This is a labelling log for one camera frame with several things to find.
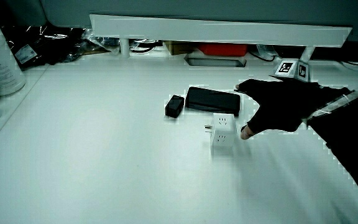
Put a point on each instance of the person's right hand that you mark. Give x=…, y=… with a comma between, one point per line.
x=278, y=102

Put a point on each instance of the white cube socket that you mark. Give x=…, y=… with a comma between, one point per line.
x=224, y=131

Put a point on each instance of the person's right forearm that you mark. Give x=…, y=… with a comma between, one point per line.
x=353, y=130

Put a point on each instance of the black power bank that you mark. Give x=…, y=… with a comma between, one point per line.
x=212, y=100

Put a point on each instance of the red box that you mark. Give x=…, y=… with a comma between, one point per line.
x=222, y=49

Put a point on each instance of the white desk shelf riser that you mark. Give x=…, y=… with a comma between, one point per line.
x=216, y=30

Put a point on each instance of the small black adapter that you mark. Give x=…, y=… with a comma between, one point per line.
x=174, y=106

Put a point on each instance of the brown cardboard box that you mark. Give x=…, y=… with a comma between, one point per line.
x=179, y=47

